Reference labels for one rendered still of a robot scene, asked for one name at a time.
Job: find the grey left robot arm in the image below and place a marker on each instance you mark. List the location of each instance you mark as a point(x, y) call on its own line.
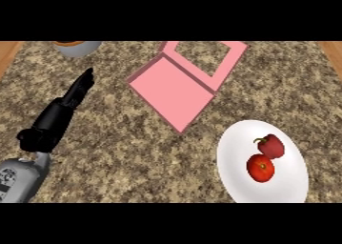
point(16, 181)

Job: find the red tomato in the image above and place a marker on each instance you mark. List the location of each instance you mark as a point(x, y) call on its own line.
point(260, 168)

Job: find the white oval plate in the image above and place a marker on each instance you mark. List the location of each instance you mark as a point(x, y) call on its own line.
point(281, 184)

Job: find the grey cup with orange content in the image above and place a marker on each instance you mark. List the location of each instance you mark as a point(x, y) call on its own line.
point(78, 48)

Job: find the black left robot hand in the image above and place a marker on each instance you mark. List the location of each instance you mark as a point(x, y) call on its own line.
point(54, 120)

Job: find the red bell pepper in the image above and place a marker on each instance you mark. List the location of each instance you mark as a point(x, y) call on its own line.
point(272, 146)

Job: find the pink open box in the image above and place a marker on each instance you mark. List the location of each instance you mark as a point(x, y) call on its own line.
point(178, 92)

